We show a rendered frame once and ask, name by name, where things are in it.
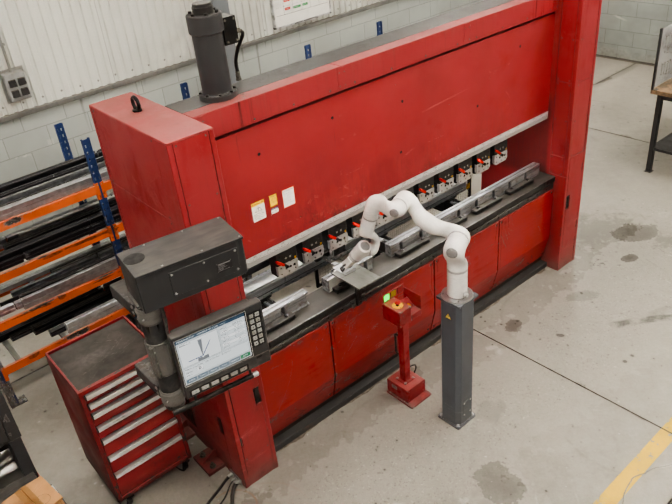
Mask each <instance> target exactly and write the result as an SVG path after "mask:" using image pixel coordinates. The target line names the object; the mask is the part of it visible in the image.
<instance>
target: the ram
mask: <svg viewBox="0 0 672 504"><path fill-rule="evenodd" d="M554 26H555V13H549V14H546V15H544V16H541V17H538V18H536V19H533V20H530V21H527V22H525V23H522V24H519V25H517V26H514V27H511V28H509V29H506V30H503V31H501V32H498V33H495V34H493V35H490V36H487V37H485V38H482V39H479V40H476V41H474V42H471V43H468V44H466V45H463V46H460V47H458V48H455V49H452V50H450V51H447V52H444V53H441V54H439V55H436V56H433V57H431V58H428V59H425V60H423V61H420V62H417V63H415V64H412V65H409V66H407V67H404V68H401V69H399V70H396V71H393V72H390V73H388V74H385V75H382V76H380V77H377V78H374V79H372V80H369V81H366V82H364V83H361V84H358V85H356V86H353V87H350V88H348V89H345V90H342V91H339V92H337V93H334V94H331V95H329V96H326V97H323V98H321V99H318V100H315V101H313V102H310V103H307V104H305V105H302V106H299V107H297V108H294V109H291V110H288V111H286V112H283V113H280V114H278V115H275V116H272V117H270V118H267V119H264V120H262V121H259V122H256V123H254V124H251V125H248V126H246V127H243V128H240V129H237V130H235V131H232V132H229V133H227V134H224V135H221V136H219V137H216V138H215V141H216V146H217V151H218V156H219V161H220V166H221V172H222V177H223V182H224V187H225V192H226V197H227V203H228V208H229V213H230V218H231V223H232V228H234V229H235V230H236V231H237V232H238V233H239V234H240V235H242V236H243V239H242V241H243V247H244V252H245V257H246V260H247V259H249V258H251V257H253V256H255V255H257V254H259V253H261V252H263V251H265V250H267V249H269V248H271V247H273V246H275V245H277V244H280V243H282V242H284V241H286V240H288V239H290V238H292V237H294V236H296V235H298V234H300V233H302V232H304V231H306V230H308V229H310V228H312V227H314V226H316V225H318V224H320V223H322V222H324V221H326V220H328V219H330V218H332V217H334V216H336V215H338V214H340V213H342V212H344V211H346V210H348V209H350V208H353V207H355V206H357V205H359V204H361V203H363V202H365V201H367V199H368V198H369V197H370V196H371V195H375V194H381V193H383V192H385V191H387V190H389V189H391V188H393V187H395V186H397V185H399V184H401V183H403V182H405V181H407V180H409V179H411V178H413V177H415V176H417V175H419V174H421V173H423V172H425V171H428V170H430V169H432V168H434V167H436V166H438V165H440V164H442V163H444V162H446V161H448V160H450V159H452V158H454V157H456V156H458V155H460V154H462V153H464V152H466V151H468V150H470V149H472V148H474V147H476V146H478V145H480V144H482V143H484V142H486V141H488V140H490V139H492V138H494V137H496V136H498V135H500V134H503V133H505V132H507V131H509V130H511V129H513V128H515V127H517V126H519V125H521V124H523V123H525V122H527V121H529V120H531V119H533V118H535V117H537V116H539V115H541V114H543V113H545V112H547V111H548V106H549V93H550V79H551V66H552V53H553V39H554ZM547 118H548V115H547V116H545V117H543V118H541V119H539V120H537V121H535V122H533V123H531V124H529V125H527V126H525V127H523V128H521V129H519V130H517V131H515V132H513V133H511V134H509V135H507V136H505V137H503V138H500V139H498V140H496V141H494V142H492V143H490V144H488V145H486V146H484V147H482V148H480V149H478V150H476V151H474V152H472V153H470V154H468V155H466V156H464V157H462V158H460V159H458V160H456V161H454V162H452V163H450V164H448V165H446V166H444V167H442V168H440V169H438V170H436V171H434V172H432V173H430V174H428V175H426V176H424V177H422V178H420V179H418V180H416V181H414V182H412V183H410V184H408V185H406V186H404V187H402V188H400V189H398V190H396V191H394V192H392V193H390V194H388V195H386V196H385V197H386V199H388V198H390V197H392V196H394V195H396V194H398V193H399V192H400V191H403V190H406V189H408V188H410V187H412V186H414V185H416V184H418V183H420V182H422V181H424V180H426V179H428V178H430V177H432V176H434V175H436V174H438V173H440V172H442V171H444V170H446V169H448V168H450V167H452V166H454V165H456V164H458V163H460V162H462V161H464V160H466V159H468V158H470V157H472V156H474V155H476V154H478V153H480V152H482V151H484V150H486V149H488V148H490V147H492V146H494V145H496V144H498V143H500V142H502V141H504V140H506V139H508V138H510V137H512V136H514V135H516V134H518V133H520V132H522V131H524V130H526V129H528V128H529V127H531V126H533V125H535V124H537V123H539V122H541V121H543V120H545V119H547ZM292 186H294V193H295V201H296V203H295V204H293V205H291V206H289V207H287V208H284V204H283V198H282V191H283V190H285V189H287V188H289V187H292ZM273 194H276V195H277V202H278V204H277V205H274V206H272V207H271V206H270V200H269V196H271V195H273ZM262 199H264V205H265V211H266V218H264V219H261V220H259V221H257V222H255V223H254V220H253V214H252V208H251V204H253V203H256V202H258V201H260V200H262ZM277 206H278V209H279V211H278V212H276V213H274V214H272V213H271V209H273V208H275V207H277ZM364 208H365V206H364V207H362V208H360V209H358V210H356V211H354V212H352V213H350V214H348V215H346V216H344V217H342V218H340V219H338V220H336V221H334V222H332V223H330V224H328V225H326V226H324V227H322V228H320V229H318V230H316V231H314V232H312V233H310V234H308V235H306V236H304V237H302V238H300V239H298V240H296V241H294V242H292V243H290V244H288V245H286V246H284V247H282V248H280V249H278V250H276V251H274V252H272V253H270V254H268V255H266V256H264V257H262V258H260V259H258V260H256V261H254V262H251V263H249V264H247V268H248V269H249V268H251V267H253V266H255V265H257V264H259V263H261V262H263V261H265V260H267V259H269V258H271V257H273V256H275V255H277V254H279V253H281V252H283V251H285V250H287V249H289V248H291V247H293V246H295V245H297V244H298V243H300V242H302V241H304V240H306V239H308V238H310V237H312V236H314V235H316V234H318V233H320V232H322V231H324V230H326V229H328V228H330V227H332V226H334V225H336V224H338V223H340V222H342V221H344V220H346V219H348V218H350V217H352V216H354V215H356V214H358V213H360V212H362V211H364Z"/></svg>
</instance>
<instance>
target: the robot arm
mask: <svg viewBox="0 0 672 504"><path fill-rule="evenodd" d="M406 211H407V212H408V213H409V214H410V216H411V217H412V219H413V222H414V223H415V224H416V225H417V226H418V227H419V228H421V229H422V230H424V231H426V232H427V233H429V234H432V235H437V236H442V237H445V238H447V240H446V242H445V244H444V248H443V256H444V258H445V260H446V262H447V287H445V288H444V289H443V290H442V291H441V297H442V299H443V300H444V301H446V302H448V303H451V304H464V303H467V302H469V301H470V300H472V298H473V291H472V290H471V289H470V288H469V287H468V262H467V260H466V258H465V251H466V248H467V246H468V244H469V242H470V233H469V232H468V230H467V229H465V228H464V227H462V226H459V225H456V224H452V223H448V222H445V221H442V220H440V219H438V218H436V217H435V216H433V215H432V214H430V213H429V212H427V211H426V210H425V209H424V208H423V207H422V205H421V204H420V202H419V201H418V199H417V197H416V196H415V195H414V194H412V193H411V192H409V191H406V190H403V191H400V192H399V193H398V194H397V195H396V196H395V197H394V199H393V200H392V201H388V200H387V199H386V197H385V196H384V195H381V194H375V195H371V196H370V197H369V198H368V199H367V202H366V205H365V208H364V212H363V216H362V220H361V224H360V227H359V234H360V236H362V237H364V238H369V239H371V242H370V243H369V242H367V241H365V240H362V241H360V242H359V243H358V244H357V245H356V246H355V247H354V249H353V250H352V251H351V252H350V254H349V257H347V258H346V259H345V260H344V261H343V262H342V266H341V267H340V270H341V271H342V272H344V270H345V269H347V268H351V267H352V266H353V265H354V264H356V263H359V262H360V261H361V260H362V259H363V258H364V257H367V256H372V255H375V254H377V252H378V250H379V246H380V239H379V237H378V235H377V234H376V233H375V232H374V229H375V225H376V222H377V219H378V215H379V212H382V213H384V214H385V215H386V216H387V217H389V218H393V219H395V218H400V217H402V216H403V215H404V214H405V212H406ZM344 267H345V268H344Z"/></svg>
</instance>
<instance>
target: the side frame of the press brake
mask: <svg viewBox="0 0 672 504"><path fill-rule="evenodd" d="M132 95H135V96H137V98H138V99H139V101H140V104H141V108H142V111H141V112H137V113H134V112H133V111H132V109H133V107H132V105H131V101H130V98H131V96H132ZM89 108H90V112H91V115H92V119H93V122H94V126H95V129H96V133H97V136H98V140H99V143H100V147H101V150H102V153H103V157H104V160H105V164H106V167H107V171H108V174H109V178H110V181H111V185H112V188H113V192H114V195H115V199H116V202H117V206H118V209H119V212H120V216H121V219H122V223H123V226H124V230H125V233H126V237H127V240H128V244H129V247H130V249H131V248H133V247H136V246H139V245H142V244H144V243H147V242H150V241H153V240H155V239H158V238H161V237H164V236H166V235H169V234H172V233H175V232H177V231H180V230H183V229H186V228H188V227H191V226H194V225H197V224H199V223H202V222H205V221H208V220H210V219H213V218H216V217H219V216H220V217H221V218H222V219H223V220H224V221H226V222H227V223H228V224H229V225H230V226H231V227H232V223H231V218H230V213H229V208H228V203H227V197H226V192H225V187H224V182H223V177H222V172H221V166H220V161H219V156H218V151H217V146H216V141H215V135H214V130H213V127H211V126H209V125H206V124H204V123H202V122H199V121H197V120H195V119H192V118H190V117H188V116H186V115H183V114H181V113H179V112H176V111H174V110H172V109H169V108H167V107H165V106H163V105H160V104H158V103H156V102H153V101H151V100H149V99H146V98H144V97H142V96H140V95H137V94H135V93H133V92H128V93H125V94H122V95H119V96H115V97H112V98H109V99H106V100H102V101H99V102H96V103H93V104H90V105H89ZM243 299H246V296H245V291H244V285H243V280H242V275H241V276H238V277H236V278H233V279H231V280H228V281H226V282H224V283H221V284H219V285H216V286H214V287H211V288H209V289H206V290H204V291H202V292H199V293H197V294H194V295H192V296H189V297H187V298H184V299H182V300H180V301H177V302H175V303H172V304H170V305H167V306H165V307H164V311H165V314H166V318H167V322H168V330H169V333H170V331H171V330H173V329H175V328H178V327H180V326H182V325H185V324H187V323H189V322H192V321H194V320H196V319H199V318H201V317H203V316H206V315H208V314H210V313H213V312H215V311H217V310H220V309H222V308H224V307H227V306H229V305H231V304H234V303H236V302H239V301H241V300H243ZM256 370H257V371H258V372H259V376H257V377H255V378H253V379H251V380H248V381H246V382H244V383H242V384H240V385H238V386H236V387H234V388H232V389H230V390H228V391H225V392H223V393H221V394H219V395H217V396H215V397H213V398H211V399H209V400H207V401H205V402H203V403H201V404H199V405H197V406H194V407H192V408H190V409H188V410H186V411H184V412H182V413H180V417H181V419H182V420H183V421H184V419H186V420H187V423H188V426H189V427H190V428H191V429H192V430H193V431H194V432H195V434H196V436H197V437H198V438H199V439H200V440H201V441H202V442H203V443H204V444H205V445H206V446H207V447H209V448H210V449H211V450H212V451H213V449H215V450H216V453H217V456H218V457H219V458H220V459H221V460H222V461H223V462H224V463H225V465H226V467H227V468H228V470H229V471H230V469H231V470H232V471H233V472H234V473H235V474H236V475H237V476H238V477H239V478H240V479H241V480H242V484H243V486H244V487H245V488H248V487H250V486H251V485H252V484H253V483H255V482H256V481H258V480H259V479H261V478H262V477H263V476H265V475H266V474H268V473H269V472H271V471H272V470H273V469H275V468H277V467H278V461H277V456H276V451H275V446H274V440H273V435H272V430H271V425H270V420H269V415H268V409H267V404H266V399H265V394H264V389H263V384H262V378H261V373H260V368H259V366H257V367H255V368H253V369H251V371H252V372H254V371H256Z"/></svg>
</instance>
